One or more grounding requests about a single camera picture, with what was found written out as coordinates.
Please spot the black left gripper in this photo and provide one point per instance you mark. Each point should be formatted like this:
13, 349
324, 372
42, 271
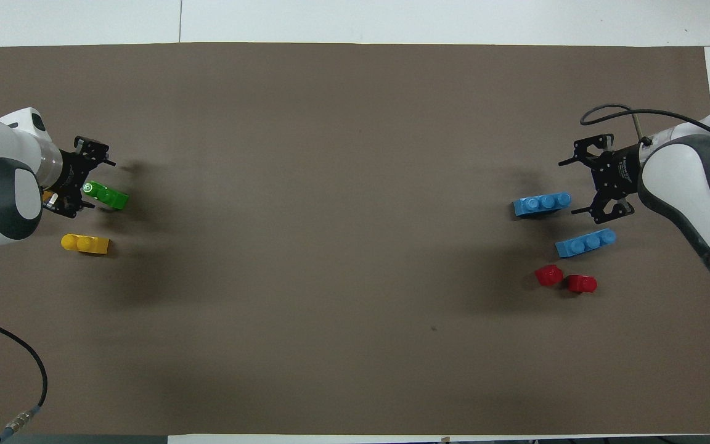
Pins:
71, 179

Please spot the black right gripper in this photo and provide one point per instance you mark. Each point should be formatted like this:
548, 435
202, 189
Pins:
619, 176

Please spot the green two-stud toy brick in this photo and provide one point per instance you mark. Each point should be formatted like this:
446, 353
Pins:
111, 198

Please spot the blue three-stud toy brick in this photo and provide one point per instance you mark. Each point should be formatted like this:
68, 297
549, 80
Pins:
583, 245
540, 206

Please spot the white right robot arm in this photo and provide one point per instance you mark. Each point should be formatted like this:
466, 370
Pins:
688, 185

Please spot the red one-stud toy brick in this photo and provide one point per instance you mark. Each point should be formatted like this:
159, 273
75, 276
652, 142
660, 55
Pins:
549, 275
582, 284

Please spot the brown paper table mat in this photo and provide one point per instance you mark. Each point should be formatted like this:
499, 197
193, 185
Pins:
355, 154

